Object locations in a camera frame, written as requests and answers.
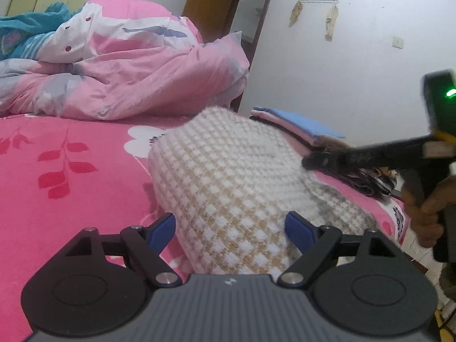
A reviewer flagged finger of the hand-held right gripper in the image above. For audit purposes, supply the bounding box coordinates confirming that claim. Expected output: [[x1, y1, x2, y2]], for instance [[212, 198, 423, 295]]
[[302, 137, 426, 172]]

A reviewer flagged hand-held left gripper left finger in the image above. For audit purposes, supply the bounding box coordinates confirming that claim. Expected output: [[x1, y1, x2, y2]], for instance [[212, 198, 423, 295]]
[[64, 213, 182, 288]]

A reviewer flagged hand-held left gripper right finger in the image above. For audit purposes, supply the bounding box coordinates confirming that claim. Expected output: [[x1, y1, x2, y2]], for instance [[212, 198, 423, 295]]
[[277, 211, 396, 289]]

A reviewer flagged beige white checked coat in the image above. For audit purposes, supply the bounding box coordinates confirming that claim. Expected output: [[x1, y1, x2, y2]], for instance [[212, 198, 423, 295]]
[[148, 106, 378, 278]]

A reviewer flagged stack of folded clothes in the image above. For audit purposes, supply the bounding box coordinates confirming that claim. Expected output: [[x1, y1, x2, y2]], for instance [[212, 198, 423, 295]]
[[249, 110, 321, 148]]

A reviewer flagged person's right hand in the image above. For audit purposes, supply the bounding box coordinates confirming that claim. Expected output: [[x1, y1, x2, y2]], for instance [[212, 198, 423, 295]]
[[405, 175, 456, 247]]

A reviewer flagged dark patterned folded cloth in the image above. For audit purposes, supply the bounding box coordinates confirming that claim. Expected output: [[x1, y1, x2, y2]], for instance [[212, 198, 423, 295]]
[[317, 150, 398, 198]]

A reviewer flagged tan folded cloth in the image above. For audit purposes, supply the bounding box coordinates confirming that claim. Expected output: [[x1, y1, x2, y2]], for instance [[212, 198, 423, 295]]
[[313, 135, 357, 150]]

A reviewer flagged blue folded cloth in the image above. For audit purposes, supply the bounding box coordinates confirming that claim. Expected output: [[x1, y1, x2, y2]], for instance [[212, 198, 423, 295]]
[[253, 106, 345, 139]]

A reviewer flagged pink flower bed blanket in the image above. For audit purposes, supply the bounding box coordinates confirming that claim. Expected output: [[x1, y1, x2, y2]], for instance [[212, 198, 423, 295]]
[[0, 114, 428, 342]]

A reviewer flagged pink floral duvet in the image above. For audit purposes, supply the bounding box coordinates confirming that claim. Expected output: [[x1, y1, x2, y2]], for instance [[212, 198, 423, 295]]
[[0, 0, 250, 121]]

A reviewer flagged brown wooden door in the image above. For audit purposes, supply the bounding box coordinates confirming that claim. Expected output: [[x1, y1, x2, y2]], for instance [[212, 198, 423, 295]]
[[228, 0, 276, 113]]

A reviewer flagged teal patterned blanket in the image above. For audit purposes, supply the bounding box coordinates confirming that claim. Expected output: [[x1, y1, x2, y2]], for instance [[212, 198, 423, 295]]
[[0, 3, 84, 61]]

